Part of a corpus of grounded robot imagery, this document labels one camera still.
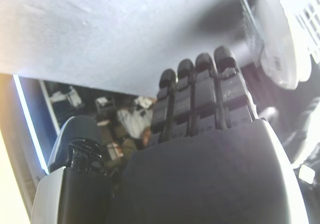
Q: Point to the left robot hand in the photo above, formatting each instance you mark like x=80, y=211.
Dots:
x=200, y=179

